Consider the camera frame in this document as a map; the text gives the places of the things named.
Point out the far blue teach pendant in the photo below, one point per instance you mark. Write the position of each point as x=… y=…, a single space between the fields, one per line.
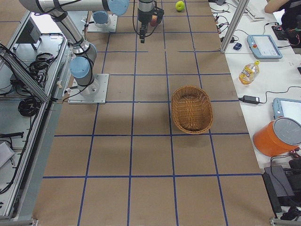
x=263 y=47

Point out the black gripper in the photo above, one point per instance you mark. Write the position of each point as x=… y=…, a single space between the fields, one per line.
x=143 y=17

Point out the woven wicker basket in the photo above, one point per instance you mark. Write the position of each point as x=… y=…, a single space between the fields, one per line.
x=191 y=110

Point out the yellow drink bottle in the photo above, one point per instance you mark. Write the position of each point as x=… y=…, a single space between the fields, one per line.
x=249 y=73

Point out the near blue teach pendant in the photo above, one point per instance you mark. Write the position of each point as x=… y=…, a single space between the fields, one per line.
x=288 y=108

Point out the black power adapter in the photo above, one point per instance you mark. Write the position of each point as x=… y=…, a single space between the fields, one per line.
x=249 y=99

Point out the orange bucket grey lid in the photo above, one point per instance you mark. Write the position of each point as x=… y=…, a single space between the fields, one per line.
x=279 y=136

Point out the grey control box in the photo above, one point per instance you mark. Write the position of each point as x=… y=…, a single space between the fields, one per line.
x=30 y=35

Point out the green apple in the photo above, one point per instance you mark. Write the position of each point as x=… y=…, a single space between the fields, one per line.
x=180 y=6

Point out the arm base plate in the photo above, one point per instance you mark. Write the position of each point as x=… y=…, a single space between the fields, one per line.
x=95 y=93
x=109 y=27

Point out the red apple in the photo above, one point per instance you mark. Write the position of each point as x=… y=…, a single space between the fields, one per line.
x=153 y=21

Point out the black equipment case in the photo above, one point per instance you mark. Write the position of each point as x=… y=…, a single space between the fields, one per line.
x=278 y=188

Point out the white keyboard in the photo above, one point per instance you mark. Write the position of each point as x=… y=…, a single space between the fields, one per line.
x=253 y=13

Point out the aluminium frame post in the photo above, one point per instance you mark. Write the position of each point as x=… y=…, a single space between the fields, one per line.
x=233 y=24

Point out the seated person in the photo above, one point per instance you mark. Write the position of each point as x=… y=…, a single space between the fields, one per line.
x=290 y=27

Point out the blue teach pendant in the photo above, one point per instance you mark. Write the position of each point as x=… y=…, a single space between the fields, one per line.
x=263 y=47
x=288 y=108

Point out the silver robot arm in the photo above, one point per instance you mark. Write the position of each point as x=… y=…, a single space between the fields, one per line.
x=101 y=18
x=81 y=66

